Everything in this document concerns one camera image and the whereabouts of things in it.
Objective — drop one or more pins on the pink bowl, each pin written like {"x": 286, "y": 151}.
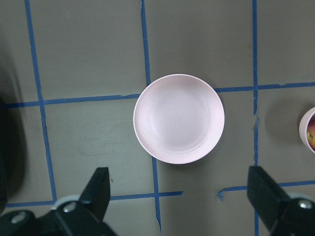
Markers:
{"x": 307, "y": 117}

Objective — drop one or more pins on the pink plate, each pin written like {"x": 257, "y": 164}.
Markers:
{"x": 178, "y": 119}

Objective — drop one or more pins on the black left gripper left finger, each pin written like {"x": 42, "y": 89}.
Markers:
{"x": 81, "y": 217}

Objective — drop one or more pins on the red apple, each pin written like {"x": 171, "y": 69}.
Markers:
{"x": 311, "y": 134}

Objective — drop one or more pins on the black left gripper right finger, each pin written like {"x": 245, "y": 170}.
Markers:
{"x": 283, "y": 214}

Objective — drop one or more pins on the dark brown rice cooker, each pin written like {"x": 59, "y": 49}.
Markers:
{"x": 12, "y": 155}

